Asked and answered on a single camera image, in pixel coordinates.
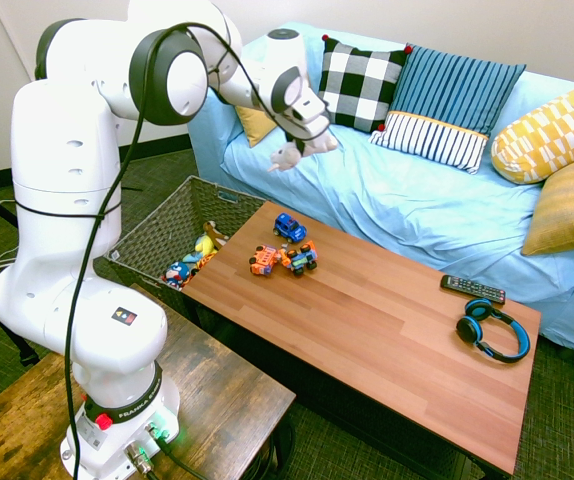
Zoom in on orange patterned plush toy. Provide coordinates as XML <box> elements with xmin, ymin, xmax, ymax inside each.
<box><xmin>189</xmin><ymin>249</ymin><xmax>219</xmax><ymax>279</ymax></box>

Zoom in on blue toy car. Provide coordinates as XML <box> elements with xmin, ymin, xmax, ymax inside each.
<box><xmin>272</xmin><ymin>212</ymin><xmax>308</xmax><ymax>245</ymax></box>

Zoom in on yellow white patterned bolster pillow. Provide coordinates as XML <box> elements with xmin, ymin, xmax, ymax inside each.
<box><xmin>490</xmin><ymin>73</ymin><xmax>574</xmax><ymax>185</ymax></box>

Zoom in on light blue covered sofa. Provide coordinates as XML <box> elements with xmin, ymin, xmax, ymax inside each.
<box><xmin>186</xmin><ymin>20</ymin><xmax>574</xmax><ymax>357</ymax></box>

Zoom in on orange and blue toy truck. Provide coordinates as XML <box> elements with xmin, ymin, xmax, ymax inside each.
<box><xmin>279</xmin><ymin>240</ymin><xmax>319</xmax><ymax>278</ymax></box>

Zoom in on small plain yellow pillow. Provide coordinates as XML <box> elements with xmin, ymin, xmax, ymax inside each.
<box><xmin>235</xmin><ymin>104</ymin><xmax>280</xmax><ymax>149</ymax></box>

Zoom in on black white checkered pillow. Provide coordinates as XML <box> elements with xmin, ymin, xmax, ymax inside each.
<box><xmin>316</xmin><ymin>33</ymin><xmax>414</xmax><ymax>135</ymax></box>

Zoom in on dark woven wicker basket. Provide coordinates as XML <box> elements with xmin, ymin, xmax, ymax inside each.
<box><xmin>104</xmin><ymin>174</ymin><xmax>268</xmax><ymax>321</ymax></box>

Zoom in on brown monkey plush toy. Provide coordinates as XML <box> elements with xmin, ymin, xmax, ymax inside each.
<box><xmin>201</xmin><ymin>219</ymin><xmax>231</xmax><ymax>250</ymax></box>

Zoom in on dark rustic wooden stand table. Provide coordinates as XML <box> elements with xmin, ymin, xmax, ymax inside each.
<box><xmin>0</xmin><ymin>283</ymin><xmax>297</xmax><ymax>480</ymax></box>

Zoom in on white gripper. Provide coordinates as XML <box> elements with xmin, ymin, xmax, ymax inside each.
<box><xmin>284</xmin><ymin>97</ymin><xmax>331</xmax><ymax>157</ymax></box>

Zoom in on Captain America plush toy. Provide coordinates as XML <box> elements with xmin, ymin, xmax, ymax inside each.
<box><xmin>163</xmin><ymin>260</ymin><xmax>192</xmax><ymax>291</ymax></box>

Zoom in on black and blue headphones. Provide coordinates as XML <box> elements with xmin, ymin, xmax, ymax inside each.
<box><xmin>455</xmin><ymin>298</ymin><xmax>532</xmax><ymax>365</ymax></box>

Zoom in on blue striped pillow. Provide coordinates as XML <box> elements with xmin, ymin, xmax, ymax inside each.
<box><xmin>369</xmin><ymin>44</ymin><xmax>527</xmax><ymax>175</ymax></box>

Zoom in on yellow textured pillow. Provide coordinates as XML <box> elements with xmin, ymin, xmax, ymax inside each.
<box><xmin>520</xmin><ymin>149</ymin><xmax>574</xmax><ymax>257</ymax></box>

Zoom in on white stuffed unicorn toy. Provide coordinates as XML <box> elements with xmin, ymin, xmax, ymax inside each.
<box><xmin>266</xmin><ymin>130</ymin><xmax>340</xmax><ymax>174</ymax></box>

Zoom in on yellow plush toy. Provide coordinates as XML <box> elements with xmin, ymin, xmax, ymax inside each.
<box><xmin>194</xmin><ymin>234</ymin><xmax>218</xmax><ymax>257</ymax></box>

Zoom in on reddish wooden coffee table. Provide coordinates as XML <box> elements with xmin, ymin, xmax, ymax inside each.
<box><xmin>181</xmin><ymin>199</ymin><xmax>543</xmax><ymax>480</ymax></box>

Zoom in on black base connector cable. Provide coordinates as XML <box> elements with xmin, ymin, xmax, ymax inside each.
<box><xmin>149</xmin><ymin>424</ymin><xmax>211</xmax><ymax>480</ymax></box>

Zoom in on black remote control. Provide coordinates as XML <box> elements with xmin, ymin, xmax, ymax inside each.
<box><xmin>440</xmin><ymin>274</ymin><xmax>508</xmax><ymax>306</ymax></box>

